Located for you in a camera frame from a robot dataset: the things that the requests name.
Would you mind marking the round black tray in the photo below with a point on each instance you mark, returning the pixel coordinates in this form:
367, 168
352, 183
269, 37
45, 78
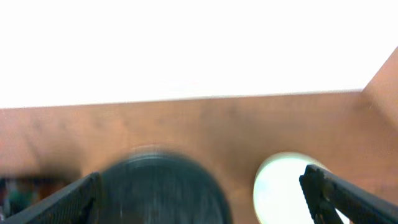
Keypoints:
162, 188

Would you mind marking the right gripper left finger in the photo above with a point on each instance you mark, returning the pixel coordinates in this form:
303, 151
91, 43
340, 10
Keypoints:
77, 203

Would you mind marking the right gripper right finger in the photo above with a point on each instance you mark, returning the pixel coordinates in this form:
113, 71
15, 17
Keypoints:
326, 194

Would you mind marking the light green plate front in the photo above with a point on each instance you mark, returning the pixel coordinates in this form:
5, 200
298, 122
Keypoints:
277, 194

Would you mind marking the green scouring sponge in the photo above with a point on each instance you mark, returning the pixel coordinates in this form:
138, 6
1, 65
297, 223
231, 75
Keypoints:
20, 198

